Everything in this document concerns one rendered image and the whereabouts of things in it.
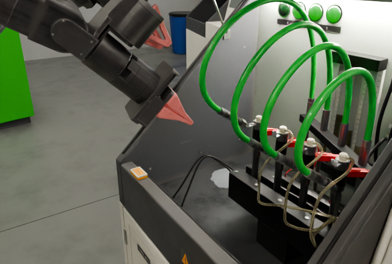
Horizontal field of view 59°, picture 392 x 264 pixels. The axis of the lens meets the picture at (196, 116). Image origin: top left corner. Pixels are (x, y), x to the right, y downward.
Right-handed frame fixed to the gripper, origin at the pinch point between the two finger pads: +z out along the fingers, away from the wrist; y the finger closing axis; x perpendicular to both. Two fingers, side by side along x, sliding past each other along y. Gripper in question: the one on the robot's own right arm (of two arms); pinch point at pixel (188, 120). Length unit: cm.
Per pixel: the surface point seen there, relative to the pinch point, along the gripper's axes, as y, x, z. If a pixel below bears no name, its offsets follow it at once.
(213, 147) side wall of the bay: -7, 52, 43
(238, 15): 22.5, 16.6, 1.8
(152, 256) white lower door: -39, 25, 33
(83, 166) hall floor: -104, 218, 69
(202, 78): 7.4, 14.5, 3.8
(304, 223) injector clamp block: -2.2, -1.7, 37.5
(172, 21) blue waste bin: 75, 615, 162
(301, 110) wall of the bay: 22, 35, 48
